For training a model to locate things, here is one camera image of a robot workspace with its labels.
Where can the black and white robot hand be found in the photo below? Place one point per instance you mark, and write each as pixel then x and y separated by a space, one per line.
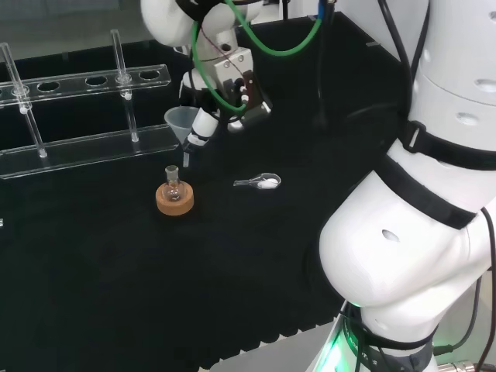
pixel 232 66

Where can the translucent plastic funnel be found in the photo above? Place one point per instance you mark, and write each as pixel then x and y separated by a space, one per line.
pixel 178 122

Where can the glass weighing funnel with powder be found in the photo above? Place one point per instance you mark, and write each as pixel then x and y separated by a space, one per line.
pixel 267 183

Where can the glass round-bottom flask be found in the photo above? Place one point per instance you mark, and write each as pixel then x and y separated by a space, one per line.
pixel 173 190

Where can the clear acrylic funnel stand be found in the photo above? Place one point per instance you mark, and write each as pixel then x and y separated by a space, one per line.
pixel 97 149

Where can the black bench cloth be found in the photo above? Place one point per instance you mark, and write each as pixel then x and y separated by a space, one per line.
pixel 193 271

